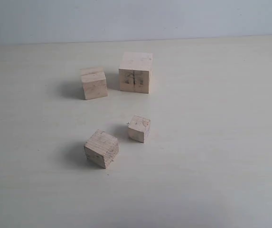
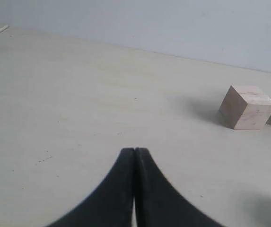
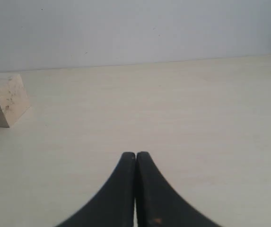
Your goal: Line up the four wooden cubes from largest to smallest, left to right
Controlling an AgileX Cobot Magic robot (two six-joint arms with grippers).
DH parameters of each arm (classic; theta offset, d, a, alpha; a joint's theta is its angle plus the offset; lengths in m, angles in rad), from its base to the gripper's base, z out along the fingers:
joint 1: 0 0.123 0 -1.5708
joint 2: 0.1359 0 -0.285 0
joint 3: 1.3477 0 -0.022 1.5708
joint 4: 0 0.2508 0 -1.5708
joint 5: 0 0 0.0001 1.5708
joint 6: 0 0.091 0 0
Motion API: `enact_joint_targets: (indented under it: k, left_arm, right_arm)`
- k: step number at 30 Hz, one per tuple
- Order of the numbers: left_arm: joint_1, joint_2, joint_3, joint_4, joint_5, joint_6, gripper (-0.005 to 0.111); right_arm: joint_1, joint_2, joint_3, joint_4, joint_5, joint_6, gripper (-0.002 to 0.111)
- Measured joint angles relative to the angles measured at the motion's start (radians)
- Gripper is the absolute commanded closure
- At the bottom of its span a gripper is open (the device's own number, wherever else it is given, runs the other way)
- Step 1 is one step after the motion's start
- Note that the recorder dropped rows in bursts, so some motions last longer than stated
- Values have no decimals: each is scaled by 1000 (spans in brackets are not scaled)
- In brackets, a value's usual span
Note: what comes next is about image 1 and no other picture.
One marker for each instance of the smallest wooden cube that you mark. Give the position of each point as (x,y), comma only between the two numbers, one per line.
(138,128)

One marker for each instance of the third largest wooden cube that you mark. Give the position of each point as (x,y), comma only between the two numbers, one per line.
(101,148)

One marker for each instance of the second largest wooden cube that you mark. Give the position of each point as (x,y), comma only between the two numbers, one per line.
(94,83)

